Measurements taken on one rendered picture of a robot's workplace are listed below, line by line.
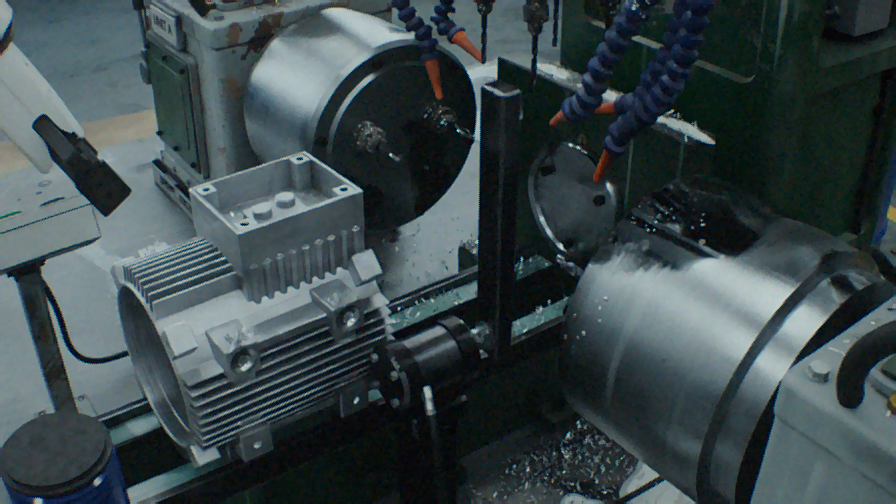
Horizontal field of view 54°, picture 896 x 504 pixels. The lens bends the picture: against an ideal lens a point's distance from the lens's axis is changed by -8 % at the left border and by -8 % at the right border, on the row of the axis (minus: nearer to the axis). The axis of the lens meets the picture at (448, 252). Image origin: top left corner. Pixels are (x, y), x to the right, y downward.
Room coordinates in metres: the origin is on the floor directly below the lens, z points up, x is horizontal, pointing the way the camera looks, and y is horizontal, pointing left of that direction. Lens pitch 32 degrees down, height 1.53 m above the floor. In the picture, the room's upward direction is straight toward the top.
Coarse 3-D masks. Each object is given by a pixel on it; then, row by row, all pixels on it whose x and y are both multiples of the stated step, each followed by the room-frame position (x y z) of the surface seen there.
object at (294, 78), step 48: (288, 48) 1.11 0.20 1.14; (336, 48) 1.06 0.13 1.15; (384, 48) 1.04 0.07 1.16; (288, 96) 1.04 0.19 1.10; (336, 96) 1.00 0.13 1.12; (384, 96) 1.04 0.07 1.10; (432, 96) 1.08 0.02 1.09; (288, 144) 1.01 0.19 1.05; (336, 144) 1.00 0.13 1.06; (432, 144) 1.08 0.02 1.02; (384, 192) 1.03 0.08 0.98; (432, 192) 1.07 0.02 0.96
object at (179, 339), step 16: (352, 256) 0.70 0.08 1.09; (368, 256) 0.71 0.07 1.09; (112, 272) 0.69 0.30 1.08; (352, 272) 0.70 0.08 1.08; (368, 272) 0.69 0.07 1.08; (176, 336) 0.59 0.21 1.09; (192, 336) 0.60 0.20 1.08; (176, 352) 0.58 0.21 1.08; (192, 352) 0.60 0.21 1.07; (368, 384) 0.69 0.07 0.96; (192, 448) 0.59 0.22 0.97
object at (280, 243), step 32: (288, 160) 0.79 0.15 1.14; (192, 192) 0.72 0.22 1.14; (224, 192) 0.75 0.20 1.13; (256, 192) 0.76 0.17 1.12; (288, 192) 0.74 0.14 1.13; (320, 192) 0.77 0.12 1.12; (352, 192) 0.72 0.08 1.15; (224, 224) 0.67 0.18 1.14; (256, 224) 0.67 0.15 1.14; (288, 224) 0.68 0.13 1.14; (320, 224) 0.70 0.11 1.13; (352, 224) 0.71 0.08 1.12; (224, 256) 0.68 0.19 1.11; (256, 256) 0.66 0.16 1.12; (288, 256) 0.68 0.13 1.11; (320, 256) 0.69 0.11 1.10; (256, 288) 0.65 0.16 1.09
